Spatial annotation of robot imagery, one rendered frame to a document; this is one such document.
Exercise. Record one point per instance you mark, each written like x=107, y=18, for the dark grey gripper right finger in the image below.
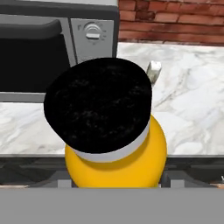
x=175, y=180

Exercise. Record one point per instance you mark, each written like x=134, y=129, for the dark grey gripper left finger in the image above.
x=59, y=180

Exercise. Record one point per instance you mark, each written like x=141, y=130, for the yellow bottle with black cap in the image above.
x=99, y=108

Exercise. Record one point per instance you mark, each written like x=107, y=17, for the black glass toaster oven door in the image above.
x=26, y=64

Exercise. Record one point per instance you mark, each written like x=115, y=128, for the grey toaster oven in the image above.
x=87, y=49

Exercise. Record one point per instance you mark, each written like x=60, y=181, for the silver toaster oven knob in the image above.
x=93, y=31

